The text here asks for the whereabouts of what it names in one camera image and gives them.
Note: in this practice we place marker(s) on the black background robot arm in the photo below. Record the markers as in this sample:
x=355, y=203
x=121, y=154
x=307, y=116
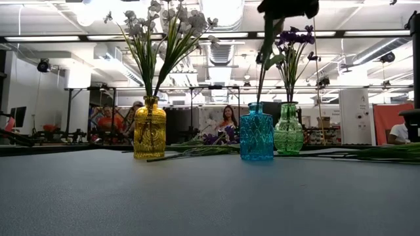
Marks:
x=14, y=137

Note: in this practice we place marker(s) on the green glass vase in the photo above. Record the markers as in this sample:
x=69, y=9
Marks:
x=288, y=134

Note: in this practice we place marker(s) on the blue glass vase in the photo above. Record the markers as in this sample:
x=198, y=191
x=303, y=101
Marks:
x=257, y=134

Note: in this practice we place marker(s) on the yellow glass vase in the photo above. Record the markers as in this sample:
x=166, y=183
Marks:
x=149, y=137

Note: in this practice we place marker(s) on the black overhead light beam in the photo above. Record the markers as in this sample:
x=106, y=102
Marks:
x=252, y=34

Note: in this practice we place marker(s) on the black ceiling spotlight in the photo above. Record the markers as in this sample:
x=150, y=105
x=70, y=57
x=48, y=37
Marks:
x=388, y=57
x=43, y=65
x=323, y=81
x=246, y=84

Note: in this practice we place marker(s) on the cardboard box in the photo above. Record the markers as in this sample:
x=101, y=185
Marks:
x=323, y=122

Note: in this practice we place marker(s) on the storage shelf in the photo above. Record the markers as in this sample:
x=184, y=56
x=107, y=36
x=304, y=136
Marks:
x=323, y=136

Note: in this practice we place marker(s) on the orange partition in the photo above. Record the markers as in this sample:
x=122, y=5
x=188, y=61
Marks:
x=387, y=118

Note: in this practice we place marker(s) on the black partition panel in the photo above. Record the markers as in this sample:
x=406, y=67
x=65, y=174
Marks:
x=178, y=123

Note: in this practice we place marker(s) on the colourful patterned quilt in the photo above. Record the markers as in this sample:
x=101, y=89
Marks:
x=94, y=118

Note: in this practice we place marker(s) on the red object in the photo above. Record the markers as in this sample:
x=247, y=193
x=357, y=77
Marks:
x=50, y=128

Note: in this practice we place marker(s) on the silver ventilation duct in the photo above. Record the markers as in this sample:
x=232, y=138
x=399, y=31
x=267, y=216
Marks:
x=226, y=54

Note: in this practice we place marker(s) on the black frame stand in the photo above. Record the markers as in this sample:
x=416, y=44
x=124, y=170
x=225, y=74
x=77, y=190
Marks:
x=69, y=108
x=215, y=87

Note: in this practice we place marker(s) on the black frame post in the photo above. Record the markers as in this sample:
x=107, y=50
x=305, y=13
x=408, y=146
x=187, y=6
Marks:
x=416, y=65

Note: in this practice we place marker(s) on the black equipment mount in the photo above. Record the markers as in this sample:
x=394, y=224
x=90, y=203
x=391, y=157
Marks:
x=412, y=126

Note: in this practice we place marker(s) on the black table frame rail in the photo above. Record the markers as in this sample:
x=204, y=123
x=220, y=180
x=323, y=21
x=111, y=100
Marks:
x=65, y=150

